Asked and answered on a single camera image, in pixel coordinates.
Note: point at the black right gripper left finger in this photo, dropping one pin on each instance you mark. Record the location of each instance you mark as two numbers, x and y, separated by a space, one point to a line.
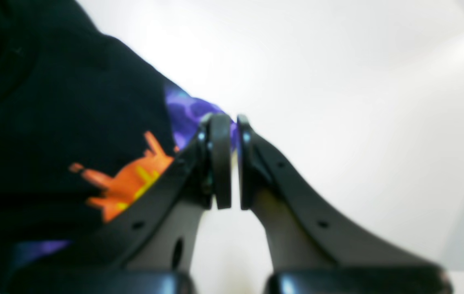
147 249

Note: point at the black T-shirt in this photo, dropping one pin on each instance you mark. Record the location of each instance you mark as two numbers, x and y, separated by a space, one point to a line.
86 127

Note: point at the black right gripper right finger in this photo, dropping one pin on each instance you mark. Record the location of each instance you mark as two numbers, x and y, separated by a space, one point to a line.
314 248

